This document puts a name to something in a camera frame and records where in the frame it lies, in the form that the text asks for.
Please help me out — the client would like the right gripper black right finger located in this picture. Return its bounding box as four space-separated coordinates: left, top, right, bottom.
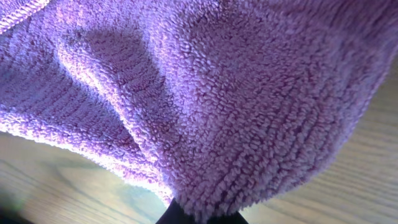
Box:
208 212 249 224

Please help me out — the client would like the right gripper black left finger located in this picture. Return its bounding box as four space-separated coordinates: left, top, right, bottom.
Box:
155 199 196 224

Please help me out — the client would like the purple microfibre cloth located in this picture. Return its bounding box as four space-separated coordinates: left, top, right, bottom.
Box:
1 0 397 223

